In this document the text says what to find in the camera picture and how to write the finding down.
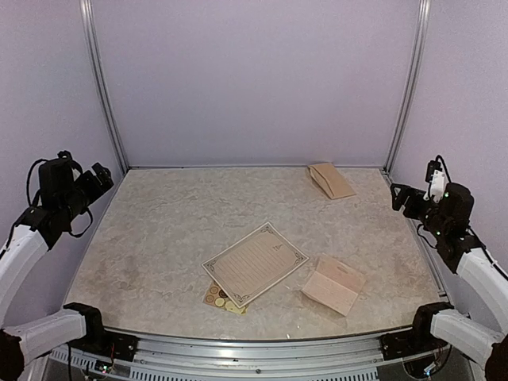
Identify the aluminium frame post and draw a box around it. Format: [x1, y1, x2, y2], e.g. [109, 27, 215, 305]
[79, 0, 130, 175]
[383, 0, 431, 176]

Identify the brown kraft envelope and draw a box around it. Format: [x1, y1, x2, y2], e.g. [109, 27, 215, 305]
[308, 163, 356, 200]

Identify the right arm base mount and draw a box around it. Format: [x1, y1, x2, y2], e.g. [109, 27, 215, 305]
[379, 329, 447, 361]

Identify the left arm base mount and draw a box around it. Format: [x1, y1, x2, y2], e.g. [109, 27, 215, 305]
[70, 330, 139, 362]

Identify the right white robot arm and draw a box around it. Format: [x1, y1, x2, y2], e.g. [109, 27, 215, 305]
[391, 183, 507, 380]

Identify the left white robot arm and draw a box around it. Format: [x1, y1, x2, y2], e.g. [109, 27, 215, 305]
[1, 151, 114, 380]

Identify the left aluminium frame post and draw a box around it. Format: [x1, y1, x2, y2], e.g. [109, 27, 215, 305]
[79, 0, 130, 175]

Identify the right aluminium frame post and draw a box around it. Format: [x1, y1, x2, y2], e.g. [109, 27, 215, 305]
[383, 0, 431, 176]

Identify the front aluminium rail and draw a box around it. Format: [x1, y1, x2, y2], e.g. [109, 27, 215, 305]
[38, 333, 430, 380]

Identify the round sticker sheet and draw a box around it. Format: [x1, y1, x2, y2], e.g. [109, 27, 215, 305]
[203, 281, 247, 316]

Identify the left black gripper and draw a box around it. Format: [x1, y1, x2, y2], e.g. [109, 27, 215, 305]
[60, 162, 113, 221]

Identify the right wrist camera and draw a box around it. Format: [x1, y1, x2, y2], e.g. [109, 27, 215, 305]
[423, 160, 445, 203]

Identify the ornate bordered letter paper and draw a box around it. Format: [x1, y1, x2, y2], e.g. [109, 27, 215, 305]
[202, 221, 309, 309]

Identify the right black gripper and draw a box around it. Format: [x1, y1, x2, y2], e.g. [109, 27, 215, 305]
[391, 183, 450, 239]

